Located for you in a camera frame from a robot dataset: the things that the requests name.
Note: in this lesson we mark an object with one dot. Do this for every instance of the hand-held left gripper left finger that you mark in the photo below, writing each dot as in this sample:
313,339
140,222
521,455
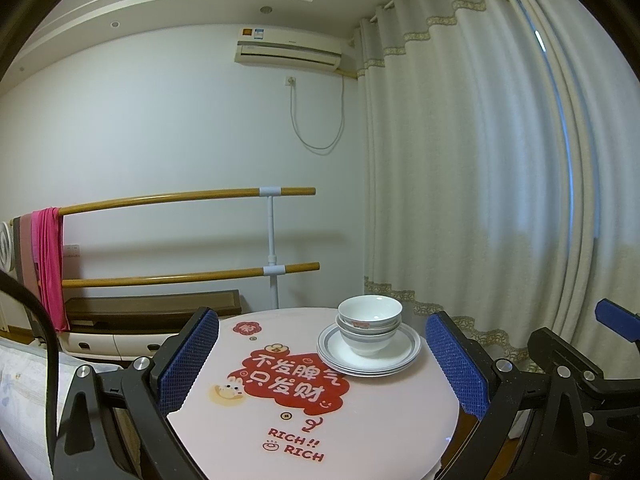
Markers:
187,360

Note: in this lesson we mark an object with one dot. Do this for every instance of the pink cloth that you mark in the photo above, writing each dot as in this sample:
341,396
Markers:
50,270

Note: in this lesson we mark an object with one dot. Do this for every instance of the white wall air conditioner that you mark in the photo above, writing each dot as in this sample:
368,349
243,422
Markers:
285,52

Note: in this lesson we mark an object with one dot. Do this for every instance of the white round fan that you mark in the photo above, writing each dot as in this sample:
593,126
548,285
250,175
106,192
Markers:
4,247

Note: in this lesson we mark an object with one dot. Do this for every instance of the white ceramic bowl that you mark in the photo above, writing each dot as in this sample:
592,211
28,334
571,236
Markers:
367,331
370,307
367,346

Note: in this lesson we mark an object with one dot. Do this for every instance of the long wooden barre rail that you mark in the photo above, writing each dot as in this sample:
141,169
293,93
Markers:
175,196

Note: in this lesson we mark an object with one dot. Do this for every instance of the white wall power outlet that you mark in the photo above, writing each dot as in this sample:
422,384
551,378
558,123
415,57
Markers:
290,81

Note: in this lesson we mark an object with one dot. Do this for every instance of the white patterned bedding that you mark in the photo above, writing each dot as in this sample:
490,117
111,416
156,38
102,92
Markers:
20,385

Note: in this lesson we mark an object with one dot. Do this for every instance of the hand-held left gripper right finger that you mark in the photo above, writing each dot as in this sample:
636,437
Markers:
457,365

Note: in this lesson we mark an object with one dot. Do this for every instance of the white low cabinet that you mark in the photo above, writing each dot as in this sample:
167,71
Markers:
100,342

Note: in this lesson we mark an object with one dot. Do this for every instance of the cream curtain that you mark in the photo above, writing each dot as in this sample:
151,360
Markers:
475,160

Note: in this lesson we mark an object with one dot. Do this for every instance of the pink printed round table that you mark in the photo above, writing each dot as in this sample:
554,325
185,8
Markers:
380,410

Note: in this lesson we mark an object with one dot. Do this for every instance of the white barre post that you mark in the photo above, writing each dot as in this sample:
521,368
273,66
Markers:
271,230

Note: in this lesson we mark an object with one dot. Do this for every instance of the low wall socket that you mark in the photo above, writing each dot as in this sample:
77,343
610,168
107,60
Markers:
72,250

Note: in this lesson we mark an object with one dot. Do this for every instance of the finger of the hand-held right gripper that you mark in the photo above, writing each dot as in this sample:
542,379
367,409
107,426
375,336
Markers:
615,316
575,355

